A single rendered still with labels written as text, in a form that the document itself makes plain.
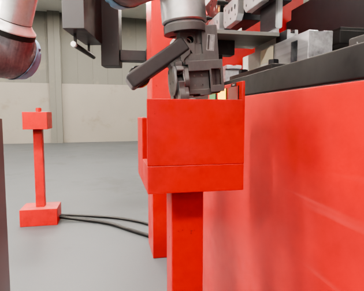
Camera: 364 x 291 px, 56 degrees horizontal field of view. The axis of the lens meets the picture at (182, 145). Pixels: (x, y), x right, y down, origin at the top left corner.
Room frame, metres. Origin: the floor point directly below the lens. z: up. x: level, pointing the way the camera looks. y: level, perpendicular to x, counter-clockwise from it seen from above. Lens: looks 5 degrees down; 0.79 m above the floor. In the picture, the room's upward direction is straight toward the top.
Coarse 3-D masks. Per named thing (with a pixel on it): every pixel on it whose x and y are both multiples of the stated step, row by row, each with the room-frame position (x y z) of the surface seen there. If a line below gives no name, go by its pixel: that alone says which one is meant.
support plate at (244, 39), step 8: (224, 32) 0.89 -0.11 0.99; (232, 32) 0.90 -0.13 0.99; (240, 32) 0.90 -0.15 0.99; (248, 32) 0.91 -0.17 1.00; (256, 32) 0.91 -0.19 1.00; (264, 32) 0.92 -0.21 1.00; (272, 32) 0.92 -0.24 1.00; (240, 40) 0.98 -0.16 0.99; (248, 40) 0.98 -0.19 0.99; (256, 40) 0.98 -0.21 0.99; (264, 40) 0.98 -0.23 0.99
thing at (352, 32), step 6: (336, 30) 1.02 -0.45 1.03; (342, 30) 0.99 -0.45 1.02; (348, 30) 1.00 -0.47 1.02; (354, 30) 1.01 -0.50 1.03; (360, 30) 1.02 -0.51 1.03; (336, 36) 1.00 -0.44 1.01; (342, 36) 0.99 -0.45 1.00; (348, 36) 0.99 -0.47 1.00; (354, 36) 1.00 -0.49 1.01; (336, 42) 1.00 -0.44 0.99; (342, 42) 0.99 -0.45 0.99; (348, 42) 0.99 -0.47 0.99; (336, 48) 1.07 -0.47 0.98
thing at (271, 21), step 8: (280, 0) 0.97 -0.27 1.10; (264, 8) 1.04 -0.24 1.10; (272, 8) 0.99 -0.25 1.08; (280, 8) 0.97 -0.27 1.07; (264, 16) 1.04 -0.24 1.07; (272, 16) 0.98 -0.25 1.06; (280, 16) 0.97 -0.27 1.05; (264, 24) 1.04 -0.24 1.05; (272, 24) 0.98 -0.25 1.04; (280, 24) 0.97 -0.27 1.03
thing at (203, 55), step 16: (176, 32) 0.58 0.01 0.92; (192, 32) 0.58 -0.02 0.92; (208, 32) 0.58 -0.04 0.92; (192, 48) 0.58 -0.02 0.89; (208, 48) 0.58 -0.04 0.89; (176, 64) 0.56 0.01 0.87; (192, 64) 0.56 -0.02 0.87; (208, 64) 0.56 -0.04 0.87; (176, 80) 0.55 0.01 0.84; (192, 80) 0.57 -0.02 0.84; (208, 80) 0.58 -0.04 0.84; (176, 96) 0.57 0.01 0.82; (192, 96) 0.63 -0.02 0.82
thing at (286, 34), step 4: (284, 32) 0.90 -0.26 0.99; (288, 32) 0.89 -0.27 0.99; (292, 32) 0.90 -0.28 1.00; (296, 32) 0.90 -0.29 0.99; (280, 36) 0.92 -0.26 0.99; (284, 36) 0.90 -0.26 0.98; (288, 36) 0.89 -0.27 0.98; (292, 36) 0.89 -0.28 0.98; (276, 40) 0.95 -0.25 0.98; (280, 40) 0.92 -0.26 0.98
